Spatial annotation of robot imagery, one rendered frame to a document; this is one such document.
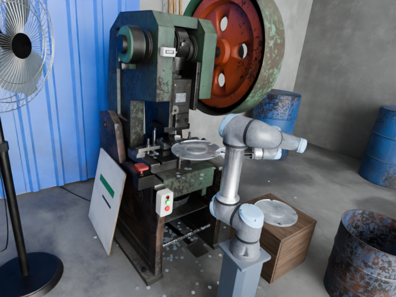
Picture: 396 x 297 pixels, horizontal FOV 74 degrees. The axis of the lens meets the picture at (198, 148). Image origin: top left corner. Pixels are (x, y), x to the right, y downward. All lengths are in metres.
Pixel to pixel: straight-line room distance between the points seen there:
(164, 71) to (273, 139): 0.67
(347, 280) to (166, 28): 1.68
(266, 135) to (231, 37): 0.88
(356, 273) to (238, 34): 1.52
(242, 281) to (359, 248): 0.68
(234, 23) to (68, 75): 1.46
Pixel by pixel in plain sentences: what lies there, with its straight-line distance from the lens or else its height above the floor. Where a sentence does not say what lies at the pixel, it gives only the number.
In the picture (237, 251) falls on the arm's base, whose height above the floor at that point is 0.48.
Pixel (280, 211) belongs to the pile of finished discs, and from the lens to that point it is 1.92.
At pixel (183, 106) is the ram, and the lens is 1.61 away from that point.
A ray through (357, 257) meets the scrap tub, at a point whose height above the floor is 0.38.
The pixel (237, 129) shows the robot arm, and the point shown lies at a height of 1.05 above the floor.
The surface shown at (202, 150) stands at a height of 0.80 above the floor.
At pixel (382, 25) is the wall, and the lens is 4.49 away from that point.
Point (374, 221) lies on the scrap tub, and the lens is 2.09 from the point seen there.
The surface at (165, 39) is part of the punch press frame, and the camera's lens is 1.43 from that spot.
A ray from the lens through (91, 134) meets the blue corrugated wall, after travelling 2.73.
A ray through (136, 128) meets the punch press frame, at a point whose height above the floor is 0.82.
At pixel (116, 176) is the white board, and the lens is 1.81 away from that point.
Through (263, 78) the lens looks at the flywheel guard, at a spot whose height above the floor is 1.22.
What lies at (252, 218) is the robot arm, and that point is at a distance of 1.23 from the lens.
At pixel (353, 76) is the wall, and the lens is 4.52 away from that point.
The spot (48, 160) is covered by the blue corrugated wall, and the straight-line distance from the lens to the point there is 2.71.
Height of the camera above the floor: 1.36
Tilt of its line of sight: 21 degrees down
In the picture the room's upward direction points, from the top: 6 degrees clockwise
